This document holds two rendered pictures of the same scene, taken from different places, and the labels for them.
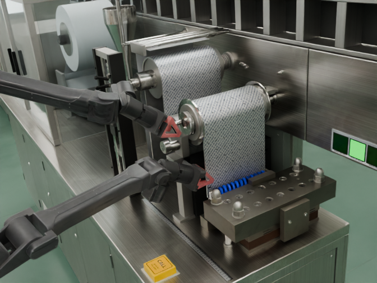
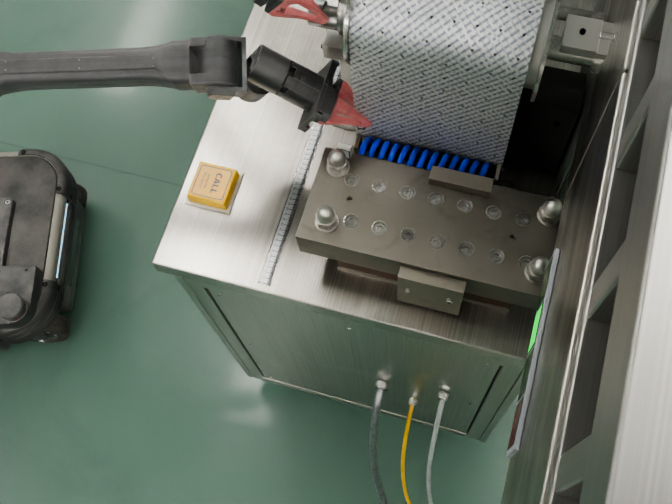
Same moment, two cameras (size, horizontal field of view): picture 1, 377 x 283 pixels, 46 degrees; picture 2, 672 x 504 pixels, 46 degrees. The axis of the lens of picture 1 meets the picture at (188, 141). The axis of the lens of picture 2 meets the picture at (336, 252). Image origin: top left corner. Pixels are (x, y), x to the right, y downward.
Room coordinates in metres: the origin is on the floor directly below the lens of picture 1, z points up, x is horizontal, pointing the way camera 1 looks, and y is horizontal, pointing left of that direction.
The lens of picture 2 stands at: (0.78, -0.54, 2.14)
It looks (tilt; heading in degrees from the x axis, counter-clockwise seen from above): 68 degrees down; 55
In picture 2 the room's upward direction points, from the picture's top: 10 degrees counter-clockwise
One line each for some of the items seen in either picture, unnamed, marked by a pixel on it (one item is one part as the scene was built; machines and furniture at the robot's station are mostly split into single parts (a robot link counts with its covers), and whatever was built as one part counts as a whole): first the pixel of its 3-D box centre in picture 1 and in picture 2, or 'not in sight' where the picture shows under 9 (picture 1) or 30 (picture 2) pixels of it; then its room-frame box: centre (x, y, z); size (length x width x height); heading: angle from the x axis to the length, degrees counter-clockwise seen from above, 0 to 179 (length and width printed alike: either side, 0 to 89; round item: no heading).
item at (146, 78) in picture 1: (145, 80); not in sight; (1.47, 0.13, 1.33); 0.06 x 0.06 x 0.06; 29
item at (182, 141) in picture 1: (179, 178); (346, 68); (1.27, 0.04, 1.05); 0.06 x 0.05 x 0.31; 119
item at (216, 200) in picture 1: (216, 195); (337, 159); (1.15, -0.07, 1.05); 0.04 x 0.04 x 0.04
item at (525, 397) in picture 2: (367, 153); (533, 352); (1.08, -0.49, 1.18); 0.25 x 0.01 x 0.07; 29
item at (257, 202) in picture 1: (271, 199); (435, 228); (1.18, -0.24, 1.00); 0.40 x 0.16 x 0.06; 119
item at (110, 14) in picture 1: (119, 14); not in sight; (1.94, 0.24, 1.50); 0.14 x 0.14 x 0.06
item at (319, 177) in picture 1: (319, 173); (539, 267); (1.22, -0.40, 1.05); 0.04 x 0.04 x 0.04
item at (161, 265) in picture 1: (159, 268); (213, 185); (1.01, 0.11, 0.91); 0.07 x 0.07 x 0.02; 29
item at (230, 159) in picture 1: (235, 160); (430, 122); (1.27, -0.15, 1.10); 0.23 x 0.01 x 0.18; 119
